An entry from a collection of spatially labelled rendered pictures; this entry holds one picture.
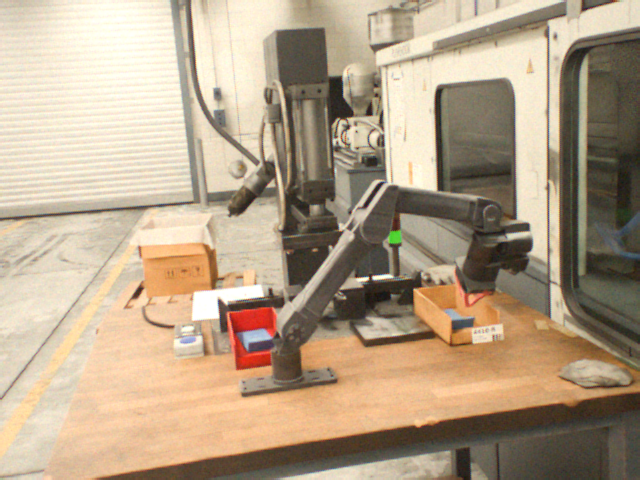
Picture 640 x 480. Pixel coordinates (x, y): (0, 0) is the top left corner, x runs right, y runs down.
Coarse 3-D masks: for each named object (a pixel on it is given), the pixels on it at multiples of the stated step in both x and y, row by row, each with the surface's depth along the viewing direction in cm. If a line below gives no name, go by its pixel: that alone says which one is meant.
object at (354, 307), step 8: (352, 296) 181; (360, 296) 181; (336, 304) 187; (344, 304) 181; (352, 304) 181; (360, 304) 182; (336, 312) 187; (344, 312) 181; (352, 312) 182; (360, 312) 182
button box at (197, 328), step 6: (144, 306) 207; (144, 312) 200; (156, 324) 190; (162, 324) 188; (198, 324) 178; (180, 330) 175; (192, 330) 173; (198, 330) 174; (174, 336) 171; (180, 336) 170
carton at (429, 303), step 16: (432, 288) 181; (448, 288) 182; (416, 304) 180; (432, 304) 167; (448, 304) 183; (464, 304) 178; (480, 304) 168; (432, 320) 168; (448, 320) 157; (480, 320) 169; (496, 320) 160; (448, 336) 159; (464, 336) 158; (480, 336) 159; (496, 336) 160
